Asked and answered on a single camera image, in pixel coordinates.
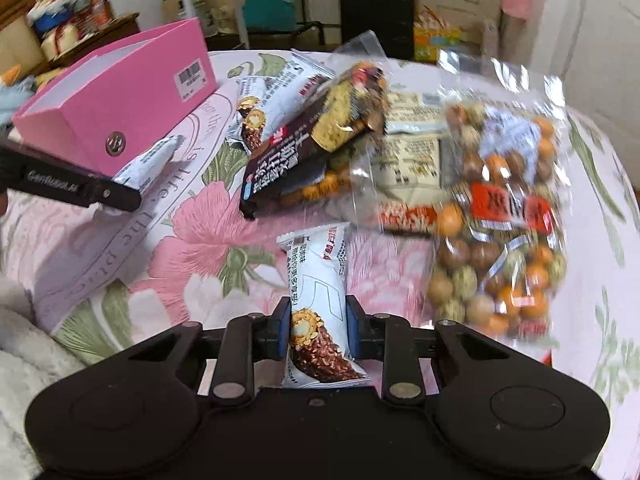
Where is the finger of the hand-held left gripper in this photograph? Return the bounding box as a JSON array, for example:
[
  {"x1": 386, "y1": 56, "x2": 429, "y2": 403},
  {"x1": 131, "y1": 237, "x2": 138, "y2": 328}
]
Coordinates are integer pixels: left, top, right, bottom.
[{"x1": 0, "y1": 139, "x2": 143, "y2": 213}]

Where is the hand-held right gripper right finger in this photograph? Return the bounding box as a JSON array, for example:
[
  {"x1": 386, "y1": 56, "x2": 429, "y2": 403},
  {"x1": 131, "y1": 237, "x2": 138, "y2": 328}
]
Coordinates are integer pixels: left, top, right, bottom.
[{"x1": 346, "y1": 295, "x2": 511, "y2": 407}]

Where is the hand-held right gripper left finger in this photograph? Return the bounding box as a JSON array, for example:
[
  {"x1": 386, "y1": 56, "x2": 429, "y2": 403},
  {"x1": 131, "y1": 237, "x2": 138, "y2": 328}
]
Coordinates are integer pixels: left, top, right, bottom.
[{"x1": 127, "y1": 296, "x2": 292, "y2": 408}]

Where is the pink cardboard box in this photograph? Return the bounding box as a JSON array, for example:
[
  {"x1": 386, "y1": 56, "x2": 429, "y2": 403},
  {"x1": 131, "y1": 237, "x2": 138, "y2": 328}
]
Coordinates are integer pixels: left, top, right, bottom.
[{"x1": 12, "y1": 17, "x2": 218, "y2": 177}]

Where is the clear bag of orange snacks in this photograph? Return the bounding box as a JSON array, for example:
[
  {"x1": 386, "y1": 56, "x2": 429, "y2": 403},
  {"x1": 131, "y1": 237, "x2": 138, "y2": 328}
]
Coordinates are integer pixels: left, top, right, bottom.
[{"x1": 276, "y1": 30, "x2": 388, "y2": 213}]

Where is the floral bed sheet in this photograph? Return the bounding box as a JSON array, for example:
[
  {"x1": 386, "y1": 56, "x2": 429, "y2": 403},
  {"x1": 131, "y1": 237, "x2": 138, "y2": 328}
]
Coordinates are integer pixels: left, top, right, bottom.
[{"x1": 0, "y1": 49, "x2": 640, "y2": 480}]

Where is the wooden cabinet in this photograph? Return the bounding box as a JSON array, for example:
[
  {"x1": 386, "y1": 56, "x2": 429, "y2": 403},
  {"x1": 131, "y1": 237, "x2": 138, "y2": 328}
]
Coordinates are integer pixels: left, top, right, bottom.
[{"x1": 0, "y1": 0, "x2": 142, "y2": 78}]

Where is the dark brown snack bag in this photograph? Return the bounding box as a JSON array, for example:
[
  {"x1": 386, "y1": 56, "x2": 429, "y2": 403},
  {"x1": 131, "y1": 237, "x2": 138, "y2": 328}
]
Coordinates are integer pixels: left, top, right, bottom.
[{"x1": 239, "y1": 61, "x2": 389, "y2": 219}]

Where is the clear bag of wrapped nuts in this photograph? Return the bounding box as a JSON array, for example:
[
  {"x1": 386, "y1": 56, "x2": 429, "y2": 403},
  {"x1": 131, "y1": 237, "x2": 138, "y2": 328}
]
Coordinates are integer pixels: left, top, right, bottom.
[{"x1": 426, "y1": 55, "x2": 570, "y2": 342}]

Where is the white fluffy blanket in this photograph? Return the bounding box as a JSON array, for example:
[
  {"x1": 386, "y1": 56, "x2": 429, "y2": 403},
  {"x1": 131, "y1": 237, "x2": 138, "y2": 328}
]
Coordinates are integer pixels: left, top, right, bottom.
[{"x1": 0, "y1": 277, "x2": 87, "y2": 480}]

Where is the teal tote bag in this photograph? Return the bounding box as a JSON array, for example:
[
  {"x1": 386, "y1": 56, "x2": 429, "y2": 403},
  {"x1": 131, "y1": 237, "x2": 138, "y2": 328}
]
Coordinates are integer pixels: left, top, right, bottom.
[{"x1": 243, "y1": 0, "x2": 297, "y2": 37}]

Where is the colourful snack carton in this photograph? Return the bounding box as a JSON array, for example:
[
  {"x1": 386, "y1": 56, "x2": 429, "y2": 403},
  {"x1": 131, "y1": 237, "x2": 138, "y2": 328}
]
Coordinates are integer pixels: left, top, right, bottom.
[{"x1": 413, "y1": 6, "x2": 467, "y2": 64}]

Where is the black suitcase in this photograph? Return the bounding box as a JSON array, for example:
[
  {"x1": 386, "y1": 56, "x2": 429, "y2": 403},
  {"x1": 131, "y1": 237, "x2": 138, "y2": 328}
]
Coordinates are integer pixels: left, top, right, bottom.
[{"x1": 338, "y1": 0, "x2": 417, "y2": 62}]

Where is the white door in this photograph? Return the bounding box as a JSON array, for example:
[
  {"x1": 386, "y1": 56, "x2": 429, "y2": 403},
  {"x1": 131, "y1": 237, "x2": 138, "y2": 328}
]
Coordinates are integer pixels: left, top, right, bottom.
[{"x1": 560, "y1": 0, "x2": 640, "y2": 153}]

